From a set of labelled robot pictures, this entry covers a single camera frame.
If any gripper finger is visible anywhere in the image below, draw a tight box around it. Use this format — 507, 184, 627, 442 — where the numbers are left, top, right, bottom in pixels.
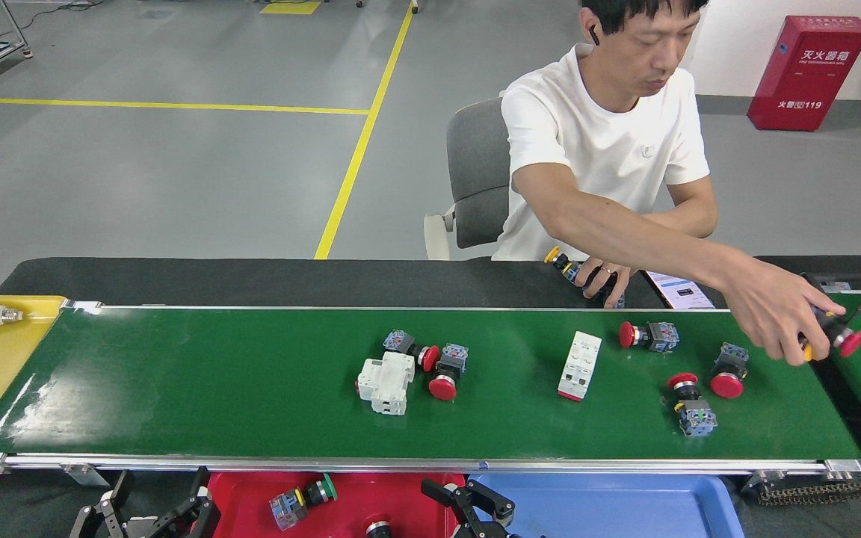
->
466, 478, 517, 538
421, 477, 481, 538
69, 470, 136, 538
135, 467, 221, 538

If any white circuit breaker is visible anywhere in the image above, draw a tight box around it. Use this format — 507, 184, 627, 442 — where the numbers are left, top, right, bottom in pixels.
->
356, 351, 416, 416
557, 331, 603, 403

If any red plastic tray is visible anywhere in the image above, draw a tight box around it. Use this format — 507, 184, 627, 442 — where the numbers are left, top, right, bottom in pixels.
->
206, 471, 469, 538

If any long green conveyor belt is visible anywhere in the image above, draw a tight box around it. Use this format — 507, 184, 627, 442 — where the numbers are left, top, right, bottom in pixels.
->
0, 299, 861, 479

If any blue plastic tray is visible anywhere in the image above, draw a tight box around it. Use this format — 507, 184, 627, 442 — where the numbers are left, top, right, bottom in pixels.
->
466, 472, 745, 538

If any person's left hand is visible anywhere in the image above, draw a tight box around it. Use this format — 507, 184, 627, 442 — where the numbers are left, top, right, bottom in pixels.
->
575, 257, 638, 309

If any person's right hand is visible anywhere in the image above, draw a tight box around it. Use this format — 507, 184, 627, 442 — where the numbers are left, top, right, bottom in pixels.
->
722, 254, 826, 367

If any smartphone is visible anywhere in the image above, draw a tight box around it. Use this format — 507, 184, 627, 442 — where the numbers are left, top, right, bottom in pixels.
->
644, 270, 717, 310

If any grey office chair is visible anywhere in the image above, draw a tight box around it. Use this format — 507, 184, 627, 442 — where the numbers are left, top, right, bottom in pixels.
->
423, 97, 513, 261

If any person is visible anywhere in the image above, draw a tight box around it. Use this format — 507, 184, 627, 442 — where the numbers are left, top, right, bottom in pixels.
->
492, 0, 826, 367

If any red fire extinguisher cabinet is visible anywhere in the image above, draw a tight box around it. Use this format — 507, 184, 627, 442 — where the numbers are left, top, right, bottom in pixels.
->
747, 15, 861, 132

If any black conveyor drive chain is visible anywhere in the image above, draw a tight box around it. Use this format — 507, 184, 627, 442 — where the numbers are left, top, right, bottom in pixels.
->
744, 472, 861, 507

